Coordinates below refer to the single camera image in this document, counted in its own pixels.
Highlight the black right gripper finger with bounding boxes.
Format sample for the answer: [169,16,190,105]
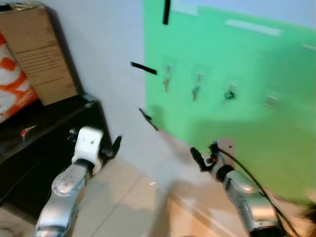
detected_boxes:
[191,147,209,173]

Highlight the black tape strip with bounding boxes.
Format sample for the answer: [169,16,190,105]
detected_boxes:
[162,0,171,26]
[130,62,158,76]
[139,108,159,132]

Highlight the small red white item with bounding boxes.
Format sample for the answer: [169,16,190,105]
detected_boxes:
[19,125,38,142]

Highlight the black shelf unit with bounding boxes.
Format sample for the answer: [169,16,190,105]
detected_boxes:
[0,93,112,219]

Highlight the silver key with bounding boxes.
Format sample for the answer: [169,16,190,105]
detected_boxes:
[192,81,203,102]

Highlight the orange and white bag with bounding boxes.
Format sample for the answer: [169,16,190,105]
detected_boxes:
[0,32,40,124]

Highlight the brown cardboard box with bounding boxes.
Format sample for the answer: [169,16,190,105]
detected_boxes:
[0,2,80,106]

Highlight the long white tape strip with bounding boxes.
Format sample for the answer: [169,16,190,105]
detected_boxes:
[225,19,283,37]

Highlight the wide white tape strip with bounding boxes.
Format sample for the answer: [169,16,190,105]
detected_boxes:
[172,0,199,16]

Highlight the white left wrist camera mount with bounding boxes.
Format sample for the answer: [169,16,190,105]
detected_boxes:
[72,126,105,166]

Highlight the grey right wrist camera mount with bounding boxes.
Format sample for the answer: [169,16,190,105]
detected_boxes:
[216,138,236,155]

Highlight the green wall sheet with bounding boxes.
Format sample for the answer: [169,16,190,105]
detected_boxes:
[143,0,316,204]

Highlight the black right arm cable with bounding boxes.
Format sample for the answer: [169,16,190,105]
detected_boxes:
[217,147,300,237]

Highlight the clear adhesive wall hook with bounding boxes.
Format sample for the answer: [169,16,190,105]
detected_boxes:
[264,91,280,108]
[224,76,238,89]
[192,64,208,83]
[161,56,175,76]

